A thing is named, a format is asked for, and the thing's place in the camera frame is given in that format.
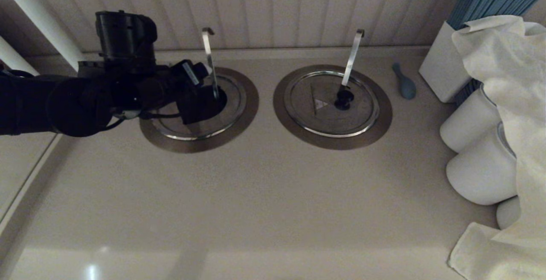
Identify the white woven cloth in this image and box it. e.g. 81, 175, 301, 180
448, 14, 546, 280

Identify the right round metal lid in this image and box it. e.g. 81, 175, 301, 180
273, 64, 393, 151

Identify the brown steel well ring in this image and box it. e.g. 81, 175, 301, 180
139, 66, 259, 153

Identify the small white ceramic jar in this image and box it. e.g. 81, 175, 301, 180
496, 196, 523, 230

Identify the metal ladle handle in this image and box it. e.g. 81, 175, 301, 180
341, 29, 366, 88
201, 27, 220, 101

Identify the short white pole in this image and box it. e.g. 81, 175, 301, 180
0, 37, 39, 76

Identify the steel soup pot insert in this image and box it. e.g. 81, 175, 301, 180
183, 86, 227, 124

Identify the long white pole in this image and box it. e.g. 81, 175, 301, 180
0, 0, 86, 65

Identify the white straw holder box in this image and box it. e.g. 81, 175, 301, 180
419, 20, 482, 104

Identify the blue plastic spoon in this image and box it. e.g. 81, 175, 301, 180
392, 62, 417, 100

